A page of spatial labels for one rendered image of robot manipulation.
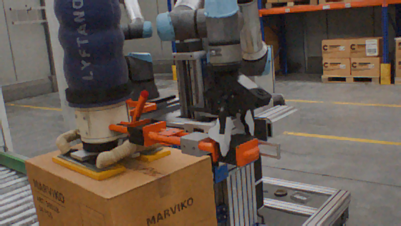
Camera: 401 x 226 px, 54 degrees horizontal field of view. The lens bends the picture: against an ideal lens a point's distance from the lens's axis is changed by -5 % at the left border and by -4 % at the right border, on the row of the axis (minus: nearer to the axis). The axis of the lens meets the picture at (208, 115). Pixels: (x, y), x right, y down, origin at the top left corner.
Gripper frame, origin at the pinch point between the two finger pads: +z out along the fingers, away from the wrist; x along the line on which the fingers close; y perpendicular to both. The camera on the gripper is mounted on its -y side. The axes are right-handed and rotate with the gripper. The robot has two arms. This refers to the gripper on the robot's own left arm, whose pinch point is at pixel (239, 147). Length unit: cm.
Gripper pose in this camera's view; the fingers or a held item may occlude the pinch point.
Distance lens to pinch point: 97.3
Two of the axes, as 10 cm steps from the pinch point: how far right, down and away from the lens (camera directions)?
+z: 0.9, 9.7, 2.2
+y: -7.2, -0.9, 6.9
